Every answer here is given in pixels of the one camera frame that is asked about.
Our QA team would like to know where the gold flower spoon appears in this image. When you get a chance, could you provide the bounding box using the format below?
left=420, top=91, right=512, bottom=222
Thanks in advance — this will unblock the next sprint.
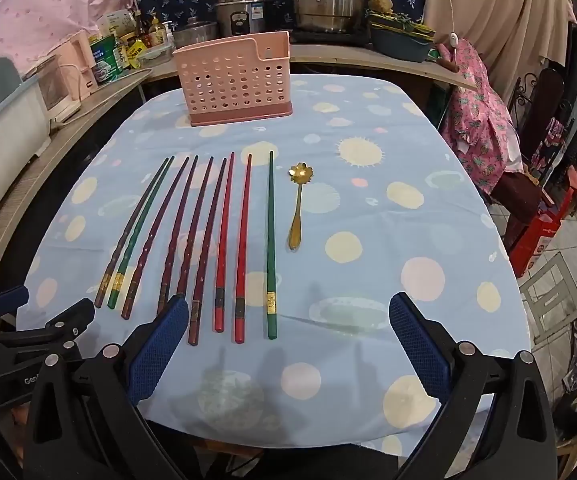
left=287, top=162, right=307, bottom=251

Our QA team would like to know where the silver rice cooker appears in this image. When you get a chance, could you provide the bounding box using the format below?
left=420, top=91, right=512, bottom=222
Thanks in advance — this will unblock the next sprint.
left=213, top=0, right=273, bottom=38

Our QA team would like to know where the white cord with switch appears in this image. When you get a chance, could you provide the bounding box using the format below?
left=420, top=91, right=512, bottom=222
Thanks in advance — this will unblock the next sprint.
left=443, top=0, right=462, bottom=48

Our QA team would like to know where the green chopstick gold band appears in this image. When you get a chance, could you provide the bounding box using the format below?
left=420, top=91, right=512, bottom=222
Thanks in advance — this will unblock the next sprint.
left=266, top=150, right=278, bottom=340
left=107, top=156, right=175, bottom=310

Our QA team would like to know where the pink perforated utensil holder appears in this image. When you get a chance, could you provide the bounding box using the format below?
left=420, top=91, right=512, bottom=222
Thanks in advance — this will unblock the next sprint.
left=172, top=31, right=293, bottom=127

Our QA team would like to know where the pink electric kettle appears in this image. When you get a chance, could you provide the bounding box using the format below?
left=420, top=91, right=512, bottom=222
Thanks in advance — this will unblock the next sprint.
left=51, top=35, right=99, bottom=101

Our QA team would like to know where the white storage box blue lid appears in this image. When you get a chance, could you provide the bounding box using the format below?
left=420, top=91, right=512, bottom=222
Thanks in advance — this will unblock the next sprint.
left=0, top=57, right=52, bottom=256

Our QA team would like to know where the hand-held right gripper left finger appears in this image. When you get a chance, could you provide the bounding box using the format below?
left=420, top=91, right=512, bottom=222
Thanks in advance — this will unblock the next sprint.
left=21, top=294, right=190, bottom=480

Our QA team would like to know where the green yellow cloth stack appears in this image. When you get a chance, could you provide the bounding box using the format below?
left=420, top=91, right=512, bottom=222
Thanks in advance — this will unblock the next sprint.
left=367, top=10, right=437, bottom=41

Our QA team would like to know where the pink pineapple print cloth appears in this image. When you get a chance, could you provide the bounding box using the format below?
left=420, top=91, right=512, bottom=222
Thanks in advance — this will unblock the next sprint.
left=436, top=37, right=524, bottom=196

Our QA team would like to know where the blue plastic basin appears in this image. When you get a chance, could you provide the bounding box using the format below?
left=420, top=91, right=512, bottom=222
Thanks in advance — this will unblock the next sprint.
left=370, top=25, right=434, bottom=63

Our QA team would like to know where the blue polka dot tablecloth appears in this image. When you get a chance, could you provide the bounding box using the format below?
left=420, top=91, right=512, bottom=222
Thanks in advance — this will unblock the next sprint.
left=16, top=74, right=517, bottom=458

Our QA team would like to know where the dark red chair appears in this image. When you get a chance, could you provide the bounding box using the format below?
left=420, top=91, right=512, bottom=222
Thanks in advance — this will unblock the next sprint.
left=489, top=65, right=574, bottom=241

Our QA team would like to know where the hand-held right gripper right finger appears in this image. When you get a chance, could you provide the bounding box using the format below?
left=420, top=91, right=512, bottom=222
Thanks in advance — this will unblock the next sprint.
left=389, top=291, right=559, bottom=480

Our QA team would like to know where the green tin can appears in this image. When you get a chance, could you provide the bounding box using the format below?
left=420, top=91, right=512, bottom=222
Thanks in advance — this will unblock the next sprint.
left=90, top=35, right=124, bottom=85

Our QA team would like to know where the red crate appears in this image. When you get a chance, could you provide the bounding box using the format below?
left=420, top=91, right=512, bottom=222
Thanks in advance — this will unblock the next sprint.
left=509, top=200, right=569, bottom=278

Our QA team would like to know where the pink printed cloth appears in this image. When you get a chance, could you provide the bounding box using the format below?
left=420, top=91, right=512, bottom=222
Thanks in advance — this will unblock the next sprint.
left=0, top=0, right=142, bottom=81

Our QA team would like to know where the dark purple chopstick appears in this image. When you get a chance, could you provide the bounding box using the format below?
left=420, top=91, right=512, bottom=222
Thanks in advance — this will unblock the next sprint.
left=187, top=157, right=228, bottom=346
left=156, top=155, right=199, bottom=317
left=121, top=156, right=190, bottom=320
left=176, top=156, right=214, bottom=298
left=94, top=156, right=170, bottom=309

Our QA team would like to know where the red chopstick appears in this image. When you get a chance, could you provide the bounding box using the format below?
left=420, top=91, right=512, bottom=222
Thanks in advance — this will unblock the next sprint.
left=212, top=151, right=236, bottom=334
left=233, top=153, right=252, bottom=345

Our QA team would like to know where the yellow packet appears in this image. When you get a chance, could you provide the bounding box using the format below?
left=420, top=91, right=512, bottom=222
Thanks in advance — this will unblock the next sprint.
left=126, top=40, right=146, bottom=68

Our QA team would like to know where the clear food container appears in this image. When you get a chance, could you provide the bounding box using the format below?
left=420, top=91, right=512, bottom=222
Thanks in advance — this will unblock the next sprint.
left=137, top=45, right=174, bottom=68

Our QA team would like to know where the beige hanging cloth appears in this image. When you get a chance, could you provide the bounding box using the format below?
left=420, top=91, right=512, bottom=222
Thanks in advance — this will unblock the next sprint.
left=421, top=0, right=577, bottom=101

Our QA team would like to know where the black induction cooker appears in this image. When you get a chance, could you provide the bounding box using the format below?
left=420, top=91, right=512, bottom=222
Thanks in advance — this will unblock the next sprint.
left=288, top=27, right=369, bottom=46

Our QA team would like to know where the yellow oil bottle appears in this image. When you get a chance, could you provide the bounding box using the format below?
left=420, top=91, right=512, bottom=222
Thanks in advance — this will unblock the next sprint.
left=147, top=16, right=166, bottom=48

